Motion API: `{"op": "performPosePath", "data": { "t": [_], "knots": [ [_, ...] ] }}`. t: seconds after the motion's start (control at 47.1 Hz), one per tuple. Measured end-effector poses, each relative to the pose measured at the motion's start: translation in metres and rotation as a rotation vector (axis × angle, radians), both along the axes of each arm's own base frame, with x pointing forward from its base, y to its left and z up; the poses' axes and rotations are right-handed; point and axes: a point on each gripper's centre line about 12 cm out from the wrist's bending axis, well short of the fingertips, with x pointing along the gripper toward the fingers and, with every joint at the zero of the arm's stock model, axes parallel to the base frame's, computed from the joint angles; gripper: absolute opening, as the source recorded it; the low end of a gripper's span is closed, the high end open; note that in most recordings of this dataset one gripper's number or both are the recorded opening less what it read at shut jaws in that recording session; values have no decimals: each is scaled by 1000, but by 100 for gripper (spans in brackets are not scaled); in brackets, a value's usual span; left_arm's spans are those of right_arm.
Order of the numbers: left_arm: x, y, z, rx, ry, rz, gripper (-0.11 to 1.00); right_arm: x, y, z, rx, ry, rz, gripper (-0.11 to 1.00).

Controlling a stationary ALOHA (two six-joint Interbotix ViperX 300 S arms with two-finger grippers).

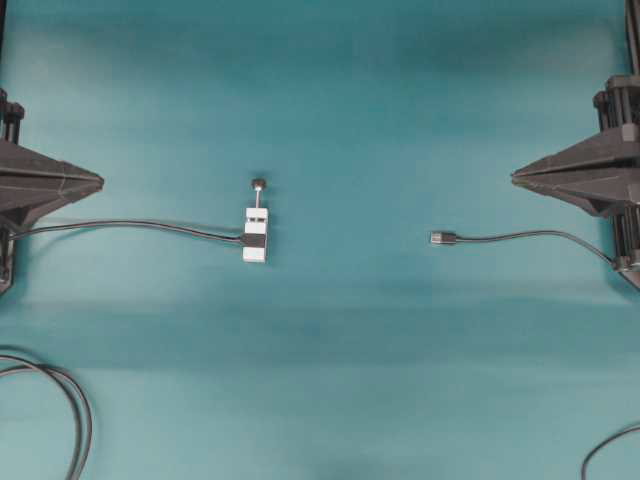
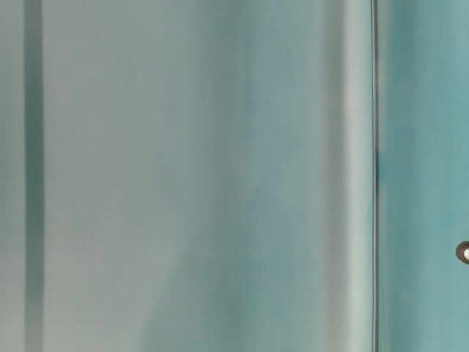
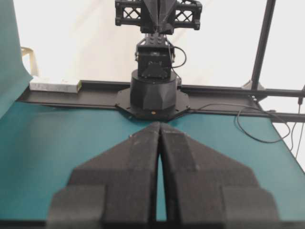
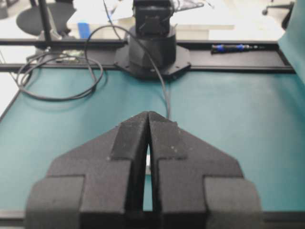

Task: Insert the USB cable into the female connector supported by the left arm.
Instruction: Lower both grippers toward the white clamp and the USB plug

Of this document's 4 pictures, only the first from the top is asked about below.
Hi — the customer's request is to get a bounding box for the black female USB cable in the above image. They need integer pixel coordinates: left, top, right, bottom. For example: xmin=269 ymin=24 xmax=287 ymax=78
xmin=9 ymin=218 xmax=267 ymax=250

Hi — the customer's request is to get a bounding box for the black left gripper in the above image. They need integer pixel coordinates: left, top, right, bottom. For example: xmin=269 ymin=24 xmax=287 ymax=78
xmin=1 ymin=89 xmax=104 ymax=294

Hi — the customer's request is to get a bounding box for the black male USB cable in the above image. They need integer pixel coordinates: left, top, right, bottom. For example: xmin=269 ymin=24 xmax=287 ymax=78
xmin=430 ymin=229 xmax=617 ymax=262

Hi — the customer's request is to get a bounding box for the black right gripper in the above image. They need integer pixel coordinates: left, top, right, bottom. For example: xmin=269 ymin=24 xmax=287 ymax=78
xmin=511 ymin=75 xmax=639 ymax=288

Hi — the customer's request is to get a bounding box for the white mini vise clamp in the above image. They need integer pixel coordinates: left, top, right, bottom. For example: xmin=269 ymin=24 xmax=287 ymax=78
xmin=241 ymin=178 xmax=269 ymax=263

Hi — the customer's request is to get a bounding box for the black cable bottom right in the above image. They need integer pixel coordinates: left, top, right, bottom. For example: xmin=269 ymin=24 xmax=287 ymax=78
xmin=581 ymin=423 xmax=640 ymax=480

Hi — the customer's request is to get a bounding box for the black looped cable left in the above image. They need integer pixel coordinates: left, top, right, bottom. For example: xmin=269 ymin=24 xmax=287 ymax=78
xmin=0 ymin=353 xmax=94 ymax=480

